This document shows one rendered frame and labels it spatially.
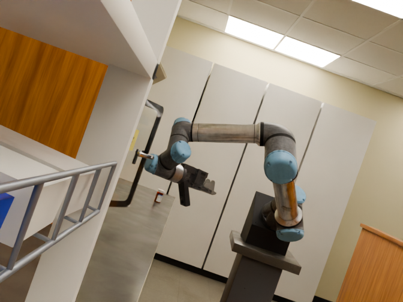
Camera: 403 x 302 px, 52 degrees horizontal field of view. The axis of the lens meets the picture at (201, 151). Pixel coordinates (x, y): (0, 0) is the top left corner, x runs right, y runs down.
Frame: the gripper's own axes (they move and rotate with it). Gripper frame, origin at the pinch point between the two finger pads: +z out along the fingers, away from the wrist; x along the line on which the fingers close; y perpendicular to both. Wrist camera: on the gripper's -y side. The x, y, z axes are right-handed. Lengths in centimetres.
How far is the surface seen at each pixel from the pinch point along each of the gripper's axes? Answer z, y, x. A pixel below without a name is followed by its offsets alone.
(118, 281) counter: -61, -30, -56
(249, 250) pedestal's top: 25.3, -17.6, -6.3
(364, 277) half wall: 210, -13, 46
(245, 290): 35, -36, -3
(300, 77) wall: 217, 177, 195
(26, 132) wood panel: -84, -5, -16
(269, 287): 43, -31, -9
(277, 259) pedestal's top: 36.2, -17.2, -14.4
